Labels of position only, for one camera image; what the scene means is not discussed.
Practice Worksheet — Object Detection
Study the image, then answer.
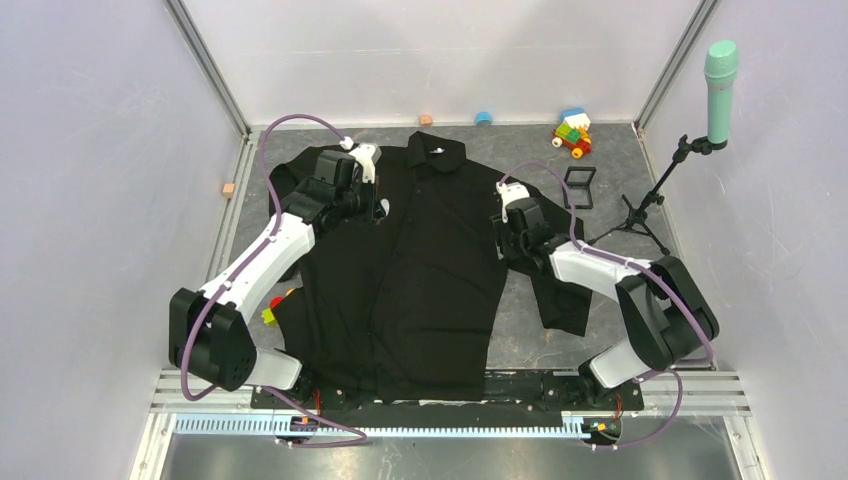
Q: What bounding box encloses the black shirt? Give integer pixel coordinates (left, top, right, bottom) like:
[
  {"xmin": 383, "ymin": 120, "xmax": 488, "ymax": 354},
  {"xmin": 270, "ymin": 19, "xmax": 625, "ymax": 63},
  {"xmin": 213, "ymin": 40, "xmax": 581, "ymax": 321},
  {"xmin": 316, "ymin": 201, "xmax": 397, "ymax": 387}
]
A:
[{"xmin": 274, "ymin": 132, "xmax": 592, "ymax": 402}]

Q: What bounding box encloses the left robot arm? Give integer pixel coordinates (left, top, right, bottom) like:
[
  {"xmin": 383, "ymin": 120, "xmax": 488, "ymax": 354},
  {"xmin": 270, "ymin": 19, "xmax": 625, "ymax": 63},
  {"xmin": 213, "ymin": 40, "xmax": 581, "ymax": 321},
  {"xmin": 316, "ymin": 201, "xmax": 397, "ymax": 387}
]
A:
[{"xmin": 168, "ymin": 143, "xmax": 389, "ymax": 408}]

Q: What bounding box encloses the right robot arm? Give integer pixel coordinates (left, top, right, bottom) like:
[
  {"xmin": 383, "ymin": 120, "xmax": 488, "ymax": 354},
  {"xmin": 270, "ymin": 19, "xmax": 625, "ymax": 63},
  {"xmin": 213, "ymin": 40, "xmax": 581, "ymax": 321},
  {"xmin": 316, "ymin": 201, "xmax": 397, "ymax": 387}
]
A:
[{"xmin": 493, "ymin": 193, "xmax": 718, "ymax": 408}]

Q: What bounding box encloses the black brooch display box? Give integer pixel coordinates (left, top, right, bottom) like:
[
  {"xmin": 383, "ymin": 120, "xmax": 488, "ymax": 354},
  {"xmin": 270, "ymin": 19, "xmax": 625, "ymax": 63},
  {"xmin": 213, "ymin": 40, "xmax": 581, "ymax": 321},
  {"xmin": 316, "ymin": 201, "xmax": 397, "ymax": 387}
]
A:
[{"xmin": 563, "ymin": 166, "xmax": 597, "ymax": 210}]

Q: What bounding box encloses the blue cap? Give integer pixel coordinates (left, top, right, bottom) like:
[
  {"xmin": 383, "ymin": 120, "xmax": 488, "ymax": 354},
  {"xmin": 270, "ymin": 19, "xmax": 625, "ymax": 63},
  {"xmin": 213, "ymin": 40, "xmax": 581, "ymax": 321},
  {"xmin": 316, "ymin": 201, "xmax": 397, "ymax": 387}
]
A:
[{"xmin": 474, "ymin": 111, "xmax": 493, "ymax": 127}]

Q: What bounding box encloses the colourful toy block car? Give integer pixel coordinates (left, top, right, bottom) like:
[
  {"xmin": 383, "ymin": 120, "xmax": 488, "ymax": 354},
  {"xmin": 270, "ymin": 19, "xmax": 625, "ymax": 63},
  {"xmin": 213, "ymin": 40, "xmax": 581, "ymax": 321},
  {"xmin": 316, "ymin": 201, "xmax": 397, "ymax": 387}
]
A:
[{"xmin": 551, "ymin": 108, "xmax": 592, "ymax": 159}]

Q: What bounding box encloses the black tripod microphone stand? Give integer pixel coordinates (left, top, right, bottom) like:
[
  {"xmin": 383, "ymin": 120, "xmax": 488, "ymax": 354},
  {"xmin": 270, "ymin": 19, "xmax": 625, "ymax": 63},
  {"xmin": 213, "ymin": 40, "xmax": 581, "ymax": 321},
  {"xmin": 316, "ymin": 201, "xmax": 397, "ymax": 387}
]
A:
[{"xmin": 587, "ymin": 134, "xmax": 728, "ymax": 255}]

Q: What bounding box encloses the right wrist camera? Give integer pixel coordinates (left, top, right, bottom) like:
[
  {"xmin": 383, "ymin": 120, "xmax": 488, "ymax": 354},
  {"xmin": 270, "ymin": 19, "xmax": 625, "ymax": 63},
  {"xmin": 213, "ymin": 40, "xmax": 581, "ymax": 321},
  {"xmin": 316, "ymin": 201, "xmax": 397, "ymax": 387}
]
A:
[{"xmin": 496, "ymin": 182, "xmax": 530, "ymax": 224}]

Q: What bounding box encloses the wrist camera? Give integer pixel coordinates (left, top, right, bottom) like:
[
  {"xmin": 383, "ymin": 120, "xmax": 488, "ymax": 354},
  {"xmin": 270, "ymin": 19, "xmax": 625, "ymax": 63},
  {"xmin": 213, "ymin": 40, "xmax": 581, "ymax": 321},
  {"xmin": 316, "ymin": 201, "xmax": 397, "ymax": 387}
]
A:
[
  {"xmin": 348, "ymin": 143, "xmax": 381, "ymax": 184},
  {"xmin": 496, "ymin": 182, "xmax": 530, "ymax": 224}
]

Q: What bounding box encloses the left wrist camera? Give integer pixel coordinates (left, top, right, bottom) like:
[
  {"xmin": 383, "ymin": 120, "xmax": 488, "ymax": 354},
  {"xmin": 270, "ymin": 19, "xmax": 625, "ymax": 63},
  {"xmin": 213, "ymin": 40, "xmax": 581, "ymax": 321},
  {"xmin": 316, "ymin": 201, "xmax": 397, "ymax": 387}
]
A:
[{"xmin": 348, "ymin": 143, "xmax": 381, "ymax": 184}]

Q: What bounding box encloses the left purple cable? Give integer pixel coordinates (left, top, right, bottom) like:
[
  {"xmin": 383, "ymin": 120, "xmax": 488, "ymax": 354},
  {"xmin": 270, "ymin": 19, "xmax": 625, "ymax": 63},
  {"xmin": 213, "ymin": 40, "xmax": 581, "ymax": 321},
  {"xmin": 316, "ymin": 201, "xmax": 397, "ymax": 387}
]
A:
[{"xmin": 180, "ymin": 114, "xmax": 370, "ymax": 450}]

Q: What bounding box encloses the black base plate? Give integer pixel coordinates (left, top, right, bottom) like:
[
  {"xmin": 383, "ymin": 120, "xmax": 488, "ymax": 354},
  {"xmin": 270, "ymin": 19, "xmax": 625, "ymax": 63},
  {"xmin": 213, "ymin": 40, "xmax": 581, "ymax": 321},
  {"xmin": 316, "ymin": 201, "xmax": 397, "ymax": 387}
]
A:
[{"xmin": 290, "ymin": 369, "xmax": 645, "ymax": 428}]

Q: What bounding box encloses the white toothed rail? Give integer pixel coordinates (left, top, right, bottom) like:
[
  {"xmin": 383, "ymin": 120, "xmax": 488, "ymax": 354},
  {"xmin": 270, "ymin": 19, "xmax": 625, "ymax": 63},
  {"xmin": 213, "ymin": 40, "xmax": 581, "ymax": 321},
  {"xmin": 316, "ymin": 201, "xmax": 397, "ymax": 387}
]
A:
[{"xmin": 174, "ymin": 414, "xmax": 590, "ymax": 440}]

